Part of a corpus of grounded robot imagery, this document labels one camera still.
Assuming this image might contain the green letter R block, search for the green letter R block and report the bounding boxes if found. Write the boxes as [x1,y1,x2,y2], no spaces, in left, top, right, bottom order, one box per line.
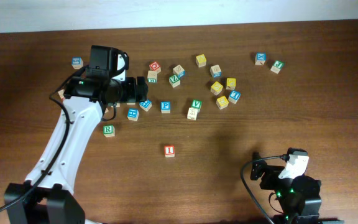
[103,124,116,138]

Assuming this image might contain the red letter I block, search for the red letter I block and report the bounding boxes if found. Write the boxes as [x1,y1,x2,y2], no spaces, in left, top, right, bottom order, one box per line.
[164,146,175,157]

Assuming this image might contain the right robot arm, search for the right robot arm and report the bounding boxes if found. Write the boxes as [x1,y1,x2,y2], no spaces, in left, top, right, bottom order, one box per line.
[242,147,344,224]

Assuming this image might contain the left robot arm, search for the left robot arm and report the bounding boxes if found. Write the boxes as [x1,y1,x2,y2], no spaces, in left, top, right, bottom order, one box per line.
[4,45,148,223]

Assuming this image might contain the blue letter H block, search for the blue letter H block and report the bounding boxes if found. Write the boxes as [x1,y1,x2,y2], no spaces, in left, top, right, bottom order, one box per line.
[139,100,152,111]

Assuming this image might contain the wooden block green side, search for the wooden block green side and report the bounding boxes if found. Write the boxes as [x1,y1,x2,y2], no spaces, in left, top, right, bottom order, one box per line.
[147,70,158,83]

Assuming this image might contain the red letter G block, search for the red letter G block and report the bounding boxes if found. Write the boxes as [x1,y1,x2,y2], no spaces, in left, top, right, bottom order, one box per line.
[149,61,161,73]

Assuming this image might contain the blue letter P block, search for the blue letter P block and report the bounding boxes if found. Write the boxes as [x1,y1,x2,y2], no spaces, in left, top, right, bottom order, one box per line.
[160,101,171,113]

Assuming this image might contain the green letter Z block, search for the green letter Z block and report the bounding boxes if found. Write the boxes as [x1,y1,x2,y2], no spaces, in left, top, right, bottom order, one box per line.
[169,75,180,88]

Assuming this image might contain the wooden block blue side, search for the wooden block blue side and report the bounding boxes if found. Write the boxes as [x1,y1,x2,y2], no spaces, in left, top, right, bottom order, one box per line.
[173,65,186,78]

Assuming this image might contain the blue block far left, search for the blue block far left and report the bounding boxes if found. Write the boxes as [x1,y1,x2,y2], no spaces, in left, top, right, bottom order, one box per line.
[71,57,84,70]

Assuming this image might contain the yellow block lower right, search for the yellow block lower right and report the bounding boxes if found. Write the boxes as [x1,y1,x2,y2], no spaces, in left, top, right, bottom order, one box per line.
[216,96,229,110]

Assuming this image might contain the blue letter I block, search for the blue letter I block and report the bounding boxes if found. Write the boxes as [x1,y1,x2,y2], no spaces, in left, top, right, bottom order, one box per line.
[228,90,241,104]

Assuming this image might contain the white wooden block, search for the white wooden block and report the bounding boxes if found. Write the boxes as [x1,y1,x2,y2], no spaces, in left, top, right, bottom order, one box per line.
[187,108,198,120]

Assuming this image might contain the green letter V block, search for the green letter V block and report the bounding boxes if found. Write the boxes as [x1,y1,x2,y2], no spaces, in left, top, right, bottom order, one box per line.
[191,100,202,112]

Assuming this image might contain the wooden block red side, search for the wooden block red side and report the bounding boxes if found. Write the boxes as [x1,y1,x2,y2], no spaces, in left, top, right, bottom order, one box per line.
[58,90,65,101]

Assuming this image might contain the yellow block top centre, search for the yellow block top centre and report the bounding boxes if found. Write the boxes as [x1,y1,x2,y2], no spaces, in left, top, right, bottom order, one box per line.
[196,54,207,68]

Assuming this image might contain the yellow block upright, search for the yellow block upright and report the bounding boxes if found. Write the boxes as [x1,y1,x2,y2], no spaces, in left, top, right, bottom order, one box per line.
[226,78,236,90]

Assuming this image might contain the yellow block tilted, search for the yellow block tilted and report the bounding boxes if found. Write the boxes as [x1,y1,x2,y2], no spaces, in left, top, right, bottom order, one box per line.
[210,82,223,95]

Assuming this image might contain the wooden block blue front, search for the wooden block blue front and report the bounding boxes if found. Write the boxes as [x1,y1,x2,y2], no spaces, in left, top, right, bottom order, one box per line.
[210,65,222,78]

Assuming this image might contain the green letter J block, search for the green letter J block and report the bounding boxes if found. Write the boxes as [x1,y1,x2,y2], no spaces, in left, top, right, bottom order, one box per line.
[270,60,284,74]

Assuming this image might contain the blue letter X block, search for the blue letter X block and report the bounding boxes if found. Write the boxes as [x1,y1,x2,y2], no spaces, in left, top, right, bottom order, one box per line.
[254,52,267,65]

